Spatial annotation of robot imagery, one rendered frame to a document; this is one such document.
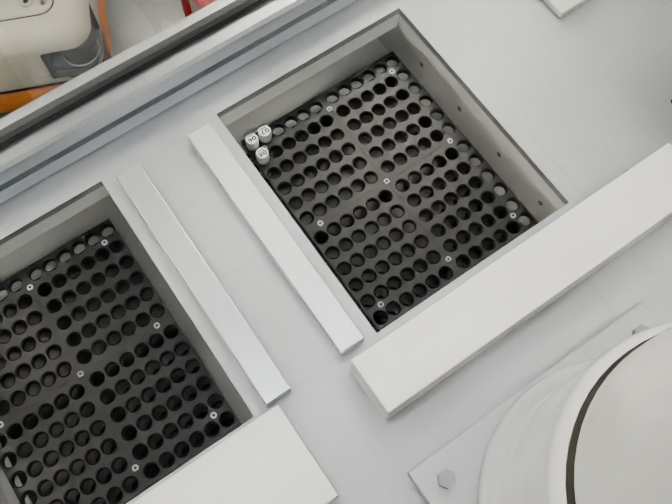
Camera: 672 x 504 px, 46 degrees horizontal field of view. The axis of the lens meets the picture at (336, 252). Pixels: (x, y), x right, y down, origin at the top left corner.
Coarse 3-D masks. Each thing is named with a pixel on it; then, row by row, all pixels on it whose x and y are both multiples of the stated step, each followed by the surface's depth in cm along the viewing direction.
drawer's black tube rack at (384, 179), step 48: (384, 96) 76; (288, 144) 77; (336, 144) 74; (384, 144) 77; (432, 144) 74; (288, 192) 75; (336, 192) 72; (384, 192) 73; (432, 192) 72; (480, 192) 72; (336, 240) 70; (384, 240) 73; (432, 240) 70; (480, 240) 70; (384, 288) 69; (432, 288) 69
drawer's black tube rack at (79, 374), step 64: (128, 256) 70; (0, 320) 71; (64, 320) 71; (128, 320) 68; (0, 384) 66; (64, 384) 66; (128, 384) 69; (192, 384) 66; (0, 448) 64; (64, 448) 67; (128, 448) 64; (192, 448) 64
